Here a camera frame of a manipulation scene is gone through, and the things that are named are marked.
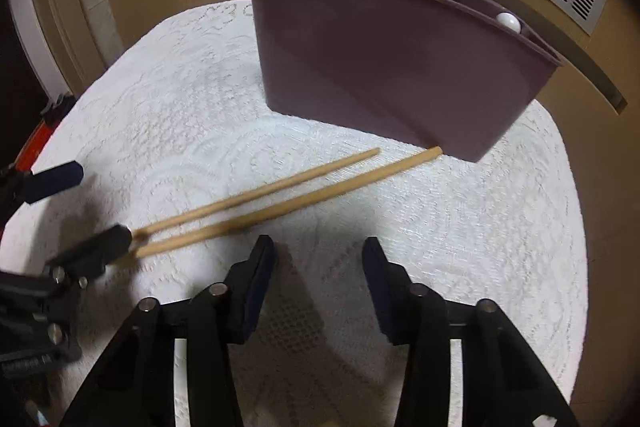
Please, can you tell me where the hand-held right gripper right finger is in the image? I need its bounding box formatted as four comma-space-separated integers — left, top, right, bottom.
362, 237, 581, 427

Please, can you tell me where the wooden chopstick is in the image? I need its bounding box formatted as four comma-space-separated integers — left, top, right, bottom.
131, 148, 382, 240
134, 146, 443, 259

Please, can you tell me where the white lace tablecloth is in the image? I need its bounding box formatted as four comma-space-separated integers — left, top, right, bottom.
0, 0, 588, 427

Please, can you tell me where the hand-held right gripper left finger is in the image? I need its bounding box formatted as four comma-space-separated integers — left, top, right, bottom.
60, 234, 276, 427

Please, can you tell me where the red and black object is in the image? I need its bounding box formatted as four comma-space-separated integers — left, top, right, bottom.
15, 93, 76, 168

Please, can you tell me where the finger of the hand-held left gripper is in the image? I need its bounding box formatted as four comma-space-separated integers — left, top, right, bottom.
44, 224, 134, 282
0, 160, 83, 206

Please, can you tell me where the purple utensil holder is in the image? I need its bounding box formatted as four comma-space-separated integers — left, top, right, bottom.
244, 0, 568, 162

